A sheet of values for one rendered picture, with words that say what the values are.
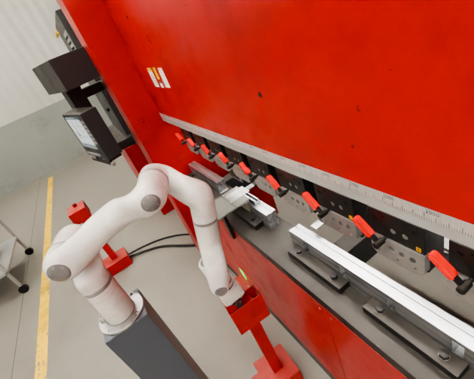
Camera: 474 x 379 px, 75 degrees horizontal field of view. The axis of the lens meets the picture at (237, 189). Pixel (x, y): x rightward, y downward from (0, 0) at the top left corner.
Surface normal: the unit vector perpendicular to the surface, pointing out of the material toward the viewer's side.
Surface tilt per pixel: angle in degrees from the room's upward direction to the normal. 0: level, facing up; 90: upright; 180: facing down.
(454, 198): 90
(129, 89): 90
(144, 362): 90
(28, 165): 90
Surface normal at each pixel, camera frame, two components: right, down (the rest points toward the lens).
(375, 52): -0.80, 0.52
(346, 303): -0.33, -0.80
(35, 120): 0.48, 0.32
